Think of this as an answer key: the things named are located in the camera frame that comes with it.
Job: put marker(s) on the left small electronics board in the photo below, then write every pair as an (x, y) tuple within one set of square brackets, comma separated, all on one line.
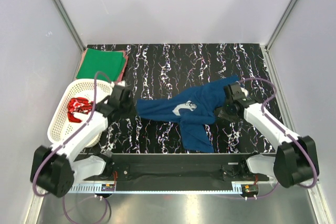
[(108, 187)]

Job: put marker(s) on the blue t shirt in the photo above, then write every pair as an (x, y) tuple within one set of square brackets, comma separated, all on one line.
[(191, 109)]

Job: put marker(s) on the left aluminium frame post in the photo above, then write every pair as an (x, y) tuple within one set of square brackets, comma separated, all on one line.
[(67, 21)]

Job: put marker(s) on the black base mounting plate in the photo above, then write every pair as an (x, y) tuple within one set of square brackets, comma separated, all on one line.
[(229, 167)]

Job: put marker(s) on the red and white t shirt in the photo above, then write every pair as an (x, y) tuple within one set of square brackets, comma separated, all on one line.
[(78, 105)]

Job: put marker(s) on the right aluminium frame post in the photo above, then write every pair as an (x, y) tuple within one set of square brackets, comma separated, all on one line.
[(286, 14)]

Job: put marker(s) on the white slotted cable duct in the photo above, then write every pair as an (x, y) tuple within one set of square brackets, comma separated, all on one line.
[(122, 188)]

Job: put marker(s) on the white plastic laundry basket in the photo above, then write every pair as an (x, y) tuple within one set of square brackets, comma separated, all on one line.
[(60, 128)]

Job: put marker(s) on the aluminium frame post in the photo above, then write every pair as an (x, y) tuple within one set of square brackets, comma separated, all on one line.
[(67, 21), (286, 14)]

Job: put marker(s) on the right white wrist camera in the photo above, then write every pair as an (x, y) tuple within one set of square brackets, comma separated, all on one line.
[(246, 93)]

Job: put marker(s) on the folded green t shirt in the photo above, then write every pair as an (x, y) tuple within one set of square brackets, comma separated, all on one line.
[(101, 62)]

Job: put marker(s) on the right small electronics board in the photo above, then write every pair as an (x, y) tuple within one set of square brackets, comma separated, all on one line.
[(253, 188)]

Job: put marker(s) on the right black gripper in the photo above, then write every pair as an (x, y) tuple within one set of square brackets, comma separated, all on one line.
[(222, 114)]

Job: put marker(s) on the small electronics board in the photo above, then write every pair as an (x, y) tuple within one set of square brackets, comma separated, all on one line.
[(253, 188), (108, 187)]

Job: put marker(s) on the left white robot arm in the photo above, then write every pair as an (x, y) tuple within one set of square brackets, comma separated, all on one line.
[(55, 168)]

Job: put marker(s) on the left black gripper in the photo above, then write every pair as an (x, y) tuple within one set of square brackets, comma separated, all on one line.
[(132, 111)]

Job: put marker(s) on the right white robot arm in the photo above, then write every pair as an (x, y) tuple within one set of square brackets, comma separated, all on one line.
[(295, 161)]

